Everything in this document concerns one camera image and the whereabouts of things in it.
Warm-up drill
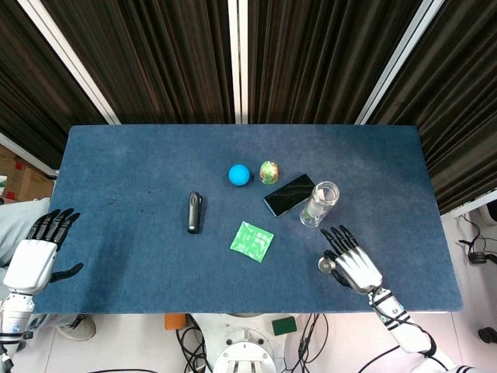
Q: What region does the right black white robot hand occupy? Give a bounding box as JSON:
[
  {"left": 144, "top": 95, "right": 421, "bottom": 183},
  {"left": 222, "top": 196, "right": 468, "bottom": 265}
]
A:
[{"left": 319, "top": 225, "right": 384, "bottom": 295}]

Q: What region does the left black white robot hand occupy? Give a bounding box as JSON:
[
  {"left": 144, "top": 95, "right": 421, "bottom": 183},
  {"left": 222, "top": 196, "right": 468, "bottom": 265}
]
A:
[{"left": 2, "top": 208, "right": 85, "bottom": 295}]

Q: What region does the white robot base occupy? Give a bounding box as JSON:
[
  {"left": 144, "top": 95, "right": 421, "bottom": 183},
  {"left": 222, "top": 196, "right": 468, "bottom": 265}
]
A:
[{"left": 189, "top": 312, "right": 300, "bottom": 373}]

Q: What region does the person leg in jeans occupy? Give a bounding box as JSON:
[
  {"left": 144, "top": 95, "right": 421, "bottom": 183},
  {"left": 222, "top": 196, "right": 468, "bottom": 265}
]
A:
[{"left": 0, "top": 197, "right": 78, "bottom": 331}]

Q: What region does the clear glass bottle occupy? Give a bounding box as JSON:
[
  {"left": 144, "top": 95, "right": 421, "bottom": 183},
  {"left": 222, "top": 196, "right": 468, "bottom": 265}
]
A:
[{"left": 299, "top": 180, "right": 341, "bottom": 229}]

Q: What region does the white sneaker shoe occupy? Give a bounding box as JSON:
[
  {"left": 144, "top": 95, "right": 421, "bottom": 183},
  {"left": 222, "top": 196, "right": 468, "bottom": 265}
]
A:
[{"left": 56, "top": 313, "right": 97, "bottom": 341}]

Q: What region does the brown cardboard box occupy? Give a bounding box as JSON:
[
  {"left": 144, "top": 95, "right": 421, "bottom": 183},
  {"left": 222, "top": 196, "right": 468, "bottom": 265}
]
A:
[{"left": 0, "top": 145, "right": 55, "bottom": 203}]

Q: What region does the dark green block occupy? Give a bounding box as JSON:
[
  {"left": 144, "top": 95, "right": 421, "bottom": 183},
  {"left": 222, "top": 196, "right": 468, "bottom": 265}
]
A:
[{"left": 271, "top": 316, "right": 298, "bottom": 337}]

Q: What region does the black smartphone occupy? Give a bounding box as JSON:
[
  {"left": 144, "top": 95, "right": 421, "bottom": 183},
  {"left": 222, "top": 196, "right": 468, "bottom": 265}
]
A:
[{"left": 263, "top": 173, "right": 316, "bottom": 218}]

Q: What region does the green foil sachet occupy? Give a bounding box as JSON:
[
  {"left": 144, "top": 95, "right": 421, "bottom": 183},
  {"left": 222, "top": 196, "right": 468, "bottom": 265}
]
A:
[{"left": 229, "top": 221, "right": 275, "bottom": 263}]

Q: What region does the blue rubber ball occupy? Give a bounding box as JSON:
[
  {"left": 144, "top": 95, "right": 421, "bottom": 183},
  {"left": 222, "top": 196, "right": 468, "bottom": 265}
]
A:
[{"left": 228, "top": 164, "right": 255, "bottom": 186}]

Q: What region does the orange block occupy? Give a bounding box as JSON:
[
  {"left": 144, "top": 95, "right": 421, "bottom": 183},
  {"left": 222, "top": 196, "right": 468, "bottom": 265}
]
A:
[{"left": 164, "top": 312, "right": 186, "bottom": 331}]

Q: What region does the black stapler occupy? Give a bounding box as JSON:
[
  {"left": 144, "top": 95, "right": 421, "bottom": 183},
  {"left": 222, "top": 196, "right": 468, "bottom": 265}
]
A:
[{"left": 187, "top": 191, "right": 206, "bottom": 235}]

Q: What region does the dark brown curtain panel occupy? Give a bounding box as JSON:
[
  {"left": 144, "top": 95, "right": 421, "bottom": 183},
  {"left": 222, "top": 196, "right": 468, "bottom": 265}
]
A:
[
  {"left": 40, "top": 0, "right": 236, "bottom": 125},
  {"left": 0, "top": 0, "right": 109, "bottom": 166},
  {"left": 368, "top": 0, "right": 497, "bottom": 214},
  {"left": 247, "top": 0, "right": 428, "bottom": 125}
]

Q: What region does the black floor cable bundle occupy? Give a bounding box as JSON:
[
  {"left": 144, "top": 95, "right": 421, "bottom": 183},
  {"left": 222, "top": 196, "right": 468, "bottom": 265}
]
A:
[
  {"left": 297, "top": 312, "right": 330, "bottom": 373},
  {"left": 175, "top": 314, "right": 215, "bottom": 373}
]

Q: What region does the white partition frame post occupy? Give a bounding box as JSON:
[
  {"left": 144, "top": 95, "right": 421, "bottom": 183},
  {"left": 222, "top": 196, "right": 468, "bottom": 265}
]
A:
[
  {"left": 355, "top": 0, "right": 446, "bottom": 125},
  {"left": 228, "top": 0, "right": 249, "bottom": 125},
  {"left": 17, "top": 0, "right": 122, "bottom": 125}
]

